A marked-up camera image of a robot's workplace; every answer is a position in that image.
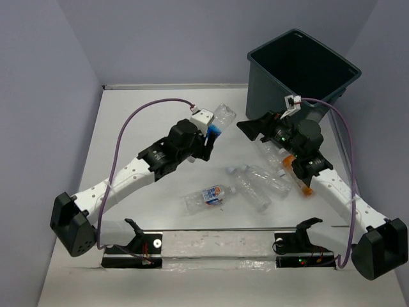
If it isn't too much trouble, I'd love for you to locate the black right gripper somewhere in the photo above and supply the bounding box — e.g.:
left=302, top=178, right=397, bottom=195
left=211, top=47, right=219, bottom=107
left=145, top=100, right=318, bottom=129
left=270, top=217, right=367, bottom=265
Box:
left=236, top=110, right=303, bottom=159

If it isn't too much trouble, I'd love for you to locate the crushed bottle blue label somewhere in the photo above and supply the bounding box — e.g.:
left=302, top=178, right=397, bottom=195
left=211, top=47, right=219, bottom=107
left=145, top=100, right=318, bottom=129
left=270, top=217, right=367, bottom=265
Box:
left=206, top=104, right=236, bottom=139

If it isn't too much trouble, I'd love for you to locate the clear bottle orange blue label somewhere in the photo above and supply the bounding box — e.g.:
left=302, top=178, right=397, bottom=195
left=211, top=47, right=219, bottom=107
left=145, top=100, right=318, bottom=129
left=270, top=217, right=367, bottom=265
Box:
left=183, top=184, right=237, bottom=215

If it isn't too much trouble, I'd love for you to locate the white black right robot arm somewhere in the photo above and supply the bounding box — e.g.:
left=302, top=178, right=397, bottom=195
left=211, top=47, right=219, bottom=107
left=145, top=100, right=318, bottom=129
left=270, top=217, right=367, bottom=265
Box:
left=236, top=112, right=408, bottom=280

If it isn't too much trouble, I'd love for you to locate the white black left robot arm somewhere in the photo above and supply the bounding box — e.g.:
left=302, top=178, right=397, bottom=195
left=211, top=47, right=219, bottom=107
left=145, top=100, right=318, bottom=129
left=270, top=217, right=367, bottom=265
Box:
left=50, top=116, right=215, bottom=257

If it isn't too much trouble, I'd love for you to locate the clear bottle near bin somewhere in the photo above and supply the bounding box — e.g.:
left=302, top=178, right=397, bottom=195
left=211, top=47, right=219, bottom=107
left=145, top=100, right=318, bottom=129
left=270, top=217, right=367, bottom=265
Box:
left=256, top=140, right=282, bottom=171

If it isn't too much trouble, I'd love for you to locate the dark green plastic bin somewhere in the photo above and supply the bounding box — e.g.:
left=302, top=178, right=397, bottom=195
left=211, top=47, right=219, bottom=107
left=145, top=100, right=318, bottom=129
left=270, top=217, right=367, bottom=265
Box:
left=245, top=29, right=362, bottom=122

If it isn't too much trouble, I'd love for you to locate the clear bottle white cap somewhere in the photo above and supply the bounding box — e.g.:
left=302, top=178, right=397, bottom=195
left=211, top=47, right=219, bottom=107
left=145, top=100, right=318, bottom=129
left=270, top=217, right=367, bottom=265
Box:
left=240, top=164, right=292, bottom=199

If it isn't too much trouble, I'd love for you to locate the clear crushed bottle centre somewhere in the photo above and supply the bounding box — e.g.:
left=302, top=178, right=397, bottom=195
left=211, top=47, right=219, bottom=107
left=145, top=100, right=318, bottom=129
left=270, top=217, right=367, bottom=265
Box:
left=226, top=166, right=272, bottom=213

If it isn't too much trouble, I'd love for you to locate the orange liquid bottle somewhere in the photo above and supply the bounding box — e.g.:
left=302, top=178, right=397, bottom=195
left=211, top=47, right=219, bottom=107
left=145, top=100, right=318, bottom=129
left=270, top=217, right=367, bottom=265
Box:
left=282, top=153, right=313, bottom=197

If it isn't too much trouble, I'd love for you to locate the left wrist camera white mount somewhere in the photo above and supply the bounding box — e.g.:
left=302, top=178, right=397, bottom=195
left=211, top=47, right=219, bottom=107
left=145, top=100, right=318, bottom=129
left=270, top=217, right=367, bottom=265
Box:
left=189, top=105, right=214, bottom=136

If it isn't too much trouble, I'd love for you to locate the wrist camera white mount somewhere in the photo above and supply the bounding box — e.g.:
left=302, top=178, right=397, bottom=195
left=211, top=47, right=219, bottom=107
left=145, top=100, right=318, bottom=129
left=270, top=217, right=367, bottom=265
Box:
left=189, top=105, right=214, bottom=136
left=281, top=95, right=302, bottom=119

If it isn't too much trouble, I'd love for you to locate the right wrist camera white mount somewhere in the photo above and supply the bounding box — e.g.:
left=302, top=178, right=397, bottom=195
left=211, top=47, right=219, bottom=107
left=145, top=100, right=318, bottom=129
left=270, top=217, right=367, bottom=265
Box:
left=281, top=95, right=302, bottom=119

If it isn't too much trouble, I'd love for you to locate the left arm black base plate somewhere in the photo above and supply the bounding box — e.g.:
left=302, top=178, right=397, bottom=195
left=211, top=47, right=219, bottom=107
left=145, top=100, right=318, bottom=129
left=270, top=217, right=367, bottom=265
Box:
left=101, top=218, right=163, bottom=269

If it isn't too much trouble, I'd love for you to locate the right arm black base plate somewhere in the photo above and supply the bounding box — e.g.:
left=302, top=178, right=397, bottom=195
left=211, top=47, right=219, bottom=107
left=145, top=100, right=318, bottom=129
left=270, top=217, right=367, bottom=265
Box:
left=272, top=217, right=336, bottom=269

